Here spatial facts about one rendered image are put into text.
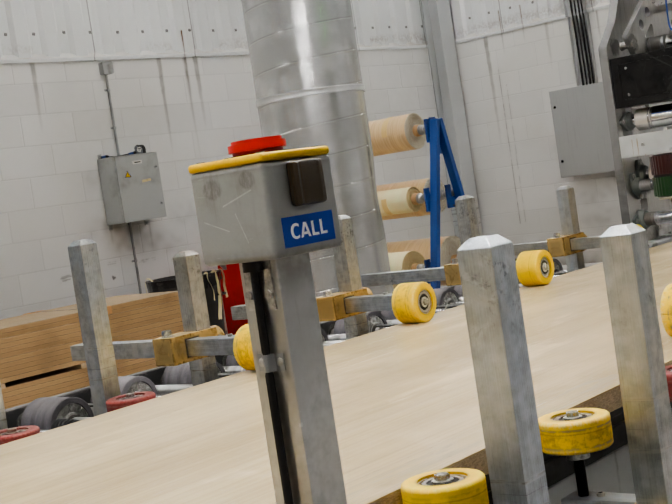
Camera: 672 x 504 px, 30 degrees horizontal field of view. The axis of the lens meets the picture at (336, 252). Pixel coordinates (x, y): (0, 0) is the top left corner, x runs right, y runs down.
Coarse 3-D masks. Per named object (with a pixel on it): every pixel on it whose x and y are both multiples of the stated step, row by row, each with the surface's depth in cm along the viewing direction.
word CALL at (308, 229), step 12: (300, 216) 83; (312, 216) 84; (324, 216) 85; (288, 228) 82; (300, 228) 83; (312, 228) 84; (324, 228) 85; (288, 240) 82; (300, 240) 83; (312, 240) 84; (324, 240) 85
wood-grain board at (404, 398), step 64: (448, 320) 244; (576, 320) 216; (256, 384) 198; (384, 384) 180; (448, 384) 172; (576, 384) 157; (0, 448) 174; (64, 448) 167; (128, 448) 160; (192, 448) 154; (256, 448) 148; (384, 448) 137; (448, 448) 132
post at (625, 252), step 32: (608, 256) 125; (640, 256) 124; (608, 288) 125; (640, 288) 123; (640, 320) 123; (640, 352) 124; (640, 384) 124; (640, 416) 125; (640, 448) 125; (640, 480) 126
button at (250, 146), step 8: (272, 136) 84; (280, 136) 85; (232, 144) 85; (240, 144) 84; (248, 144) 84; (256, 144) 84; (264, 144) 84; (272, 144) 84; (280, 144) 84; (232, 152) 84; (240, 152) 84; (248, 152) 84
